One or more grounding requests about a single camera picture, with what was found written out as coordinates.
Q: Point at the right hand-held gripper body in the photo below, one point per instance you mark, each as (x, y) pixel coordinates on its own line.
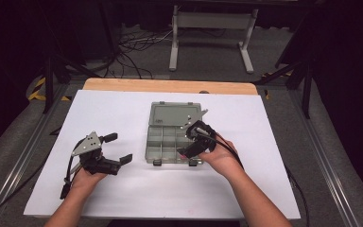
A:
(201, 138)

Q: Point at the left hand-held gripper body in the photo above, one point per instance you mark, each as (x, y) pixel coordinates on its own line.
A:
(89, 148)

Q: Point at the clear plastic compartment box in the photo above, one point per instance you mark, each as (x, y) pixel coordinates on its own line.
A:
(164, 138)

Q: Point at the person's right hand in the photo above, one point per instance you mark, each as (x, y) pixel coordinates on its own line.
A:
(222, 160)

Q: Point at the person's left hand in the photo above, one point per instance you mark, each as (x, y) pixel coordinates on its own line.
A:
(88, 179)

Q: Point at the white table sheet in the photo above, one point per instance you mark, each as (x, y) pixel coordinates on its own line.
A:
(113, 113)

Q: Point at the dark round table grommet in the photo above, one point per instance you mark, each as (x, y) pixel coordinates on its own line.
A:
(204, 92)

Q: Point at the black tripod stand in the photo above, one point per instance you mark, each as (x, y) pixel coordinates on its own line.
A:
(306, 94)
(48, 85)

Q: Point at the yellow black floor tape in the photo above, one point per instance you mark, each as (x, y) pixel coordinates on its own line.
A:
(36, 94)

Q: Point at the white metal stand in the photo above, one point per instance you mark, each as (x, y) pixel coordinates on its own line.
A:
(214, 20)

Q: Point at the dark curtain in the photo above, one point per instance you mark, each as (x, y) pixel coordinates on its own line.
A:
(353, 78)
(3, 63)

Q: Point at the aluminium floor rail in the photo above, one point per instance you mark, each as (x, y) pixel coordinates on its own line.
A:
(324, 160)
(22, 160)

